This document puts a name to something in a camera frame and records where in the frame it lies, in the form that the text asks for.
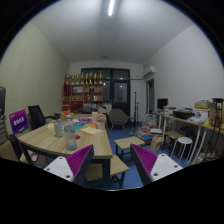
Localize dark suitcase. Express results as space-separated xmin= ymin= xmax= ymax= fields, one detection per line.
xmin=0 ymin=86 xmax=7 ymax=116

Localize wooden shelf unit with trophies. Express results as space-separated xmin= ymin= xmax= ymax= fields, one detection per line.
xmin=61 ymin=70 xmax=105 ymax=113

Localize grey armchair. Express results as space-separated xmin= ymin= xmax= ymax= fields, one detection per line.
xmin=108 ymin=108 xmax=130 ymax=131

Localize clear plastic water bottle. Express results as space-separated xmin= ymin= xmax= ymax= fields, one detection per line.
xmin=63 ymin=114 xmax=78 ymax=152

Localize black computer monitor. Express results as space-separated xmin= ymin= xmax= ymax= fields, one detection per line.
xmin=157 ymin=98 xmax=169 ymax=111

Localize pink flowers in white pot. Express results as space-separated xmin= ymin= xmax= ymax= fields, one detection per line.
xmin=95 ymin=113 xmax=108 ymax=130

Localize black office chair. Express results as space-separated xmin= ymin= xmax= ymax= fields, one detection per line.
xmin=27 ymin=104 xmax=58 ymax=131

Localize grey ribbed suitcase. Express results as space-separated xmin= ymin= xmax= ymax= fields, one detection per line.
xmin=0 ymin=114 xmax=9 ymax=146

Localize wooden stool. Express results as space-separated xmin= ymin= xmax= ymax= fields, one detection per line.
xmin=164 ymin=130 xmax=185 ymax=153

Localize black tripod stand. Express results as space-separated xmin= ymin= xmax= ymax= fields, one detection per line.
xmin=132 ymin=91 xmax=140 ymax=130

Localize wooden bench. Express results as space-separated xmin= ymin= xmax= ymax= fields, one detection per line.
xmin=84 ymin=154 xmax=130 ymax=190

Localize cardboard box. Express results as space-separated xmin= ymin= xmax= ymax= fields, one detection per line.
xmin=194 ymin=100 xmax=217 ymax=111

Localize pale green cup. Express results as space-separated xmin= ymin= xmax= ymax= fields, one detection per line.
xmin=53 ymin=120 xmax=65 ymax=139

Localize long wooden desk white legs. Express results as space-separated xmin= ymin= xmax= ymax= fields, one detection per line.
xmin=159 ymin=114 xmax=224 ymax=164

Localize pile of books on floor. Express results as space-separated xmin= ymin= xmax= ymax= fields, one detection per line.
xmin=134 ymin=113 xmax=163 ymax=143

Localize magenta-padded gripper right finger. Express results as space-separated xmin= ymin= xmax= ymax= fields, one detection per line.
xmin=129 ymin=143 xmax=184 ymax=186

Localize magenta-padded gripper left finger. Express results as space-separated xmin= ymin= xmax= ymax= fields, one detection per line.
xmin=43 ymin=143 xmax=95 ymax=187

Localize purple sign board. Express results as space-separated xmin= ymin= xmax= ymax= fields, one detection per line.
xmin=8 ymin=108 xmax=30 ymax=135

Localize white wall air conditioner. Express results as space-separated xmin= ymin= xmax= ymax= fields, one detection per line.
xmin=143 ymin=65 xmax=157 ymax=79

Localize yellow gift box red ribbon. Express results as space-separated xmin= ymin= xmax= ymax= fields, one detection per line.
xmin=60 ymin=112 xmax=74 ymax=122

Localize white round stool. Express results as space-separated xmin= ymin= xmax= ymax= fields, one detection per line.
xmin=173 ymin=136 xmax=194 ymax=165

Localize ceiling tube light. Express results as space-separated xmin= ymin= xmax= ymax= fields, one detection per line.
xmin=107 ymin=0 xmax=116 ymax=17

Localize black tray on desk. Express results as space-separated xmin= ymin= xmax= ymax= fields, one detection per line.
xmin=173 ymin=109 xmax=196 ymax=121

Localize dark framed glass door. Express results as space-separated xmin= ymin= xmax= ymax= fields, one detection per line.
xmin=80 ymin=68 xmax=131 ymax=116

